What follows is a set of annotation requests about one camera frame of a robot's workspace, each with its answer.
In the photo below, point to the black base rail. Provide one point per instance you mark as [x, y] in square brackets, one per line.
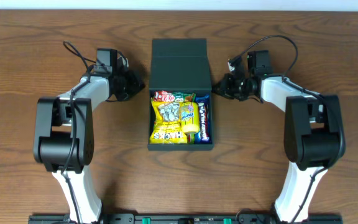
[243, 218]

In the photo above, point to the purple red candy bar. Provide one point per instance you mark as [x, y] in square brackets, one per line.
[204, 119]

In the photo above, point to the blue Oreo cookie pack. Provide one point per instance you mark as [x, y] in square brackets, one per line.
[198, 137]

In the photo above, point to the dark green gift box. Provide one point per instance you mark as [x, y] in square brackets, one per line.
[181, 65]

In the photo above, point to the yellow Hacks candy bag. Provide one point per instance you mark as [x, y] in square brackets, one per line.
[167, 127]

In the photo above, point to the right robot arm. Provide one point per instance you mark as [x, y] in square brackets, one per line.
[313, 136]

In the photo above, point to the green Haribo gummy bag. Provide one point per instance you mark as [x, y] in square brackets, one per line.
[191, 138]

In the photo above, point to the green red snack bar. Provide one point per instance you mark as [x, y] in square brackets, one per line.
[169, 96]

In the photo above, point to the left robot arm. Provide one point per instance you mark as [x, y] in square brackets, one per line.
[64, 136]

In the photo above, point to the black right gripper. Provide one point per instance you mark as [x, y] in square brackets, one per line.
[227, 87]

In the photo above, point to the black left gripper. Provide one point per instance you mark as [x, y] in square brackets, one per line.
[130, 84]

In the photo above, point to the yellow Mentos gum bottle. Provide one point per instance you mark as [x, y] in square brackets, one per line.
[189, 116]

